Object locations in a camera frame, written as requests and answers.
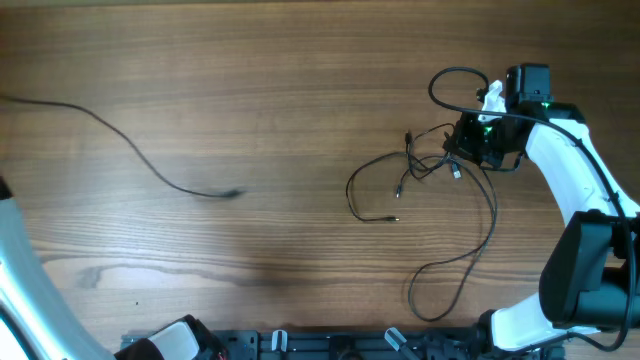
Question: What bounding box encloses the thick black USB cable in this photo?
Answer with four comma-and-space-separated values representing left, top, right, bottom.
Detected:
0, 93, 247, 200

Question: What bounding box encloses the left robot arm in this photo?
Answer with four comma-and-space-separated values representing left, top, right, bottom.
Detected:
1, 182, 227, 359

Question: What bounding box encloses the right camera cable black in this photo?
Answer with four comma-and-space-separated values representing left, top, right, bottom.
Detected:
427, 66, 639, 354

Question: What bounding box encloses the thin black cable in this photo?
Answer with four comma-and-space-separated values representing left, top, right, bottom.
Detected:
407, 149, 499, 323

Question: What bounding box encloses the black cable white plug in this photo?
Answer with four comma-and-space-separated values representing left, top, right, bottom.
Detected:
344, 122, 455, 223

